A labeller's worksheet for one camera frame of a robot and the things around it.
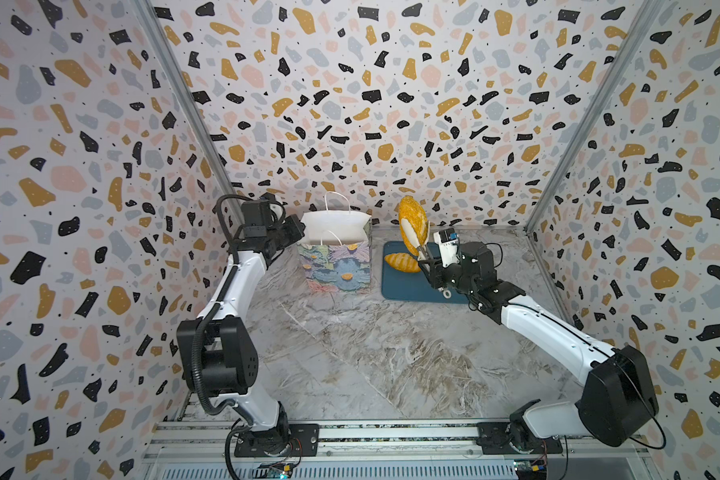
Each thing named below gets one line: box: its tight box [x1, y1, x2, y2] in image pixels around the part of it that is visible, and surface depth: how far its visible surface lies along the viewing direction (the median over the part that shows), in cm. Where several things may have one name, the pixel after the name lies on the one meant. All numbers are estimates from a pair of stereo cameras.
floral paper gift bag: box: [298, 210, 371, 294], surface depth 92 cm
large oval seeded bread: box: [398, 196, 429, 256], surface depth 85 cm
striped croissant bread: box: [384, 253, 421, 273], surface depth 109 cm
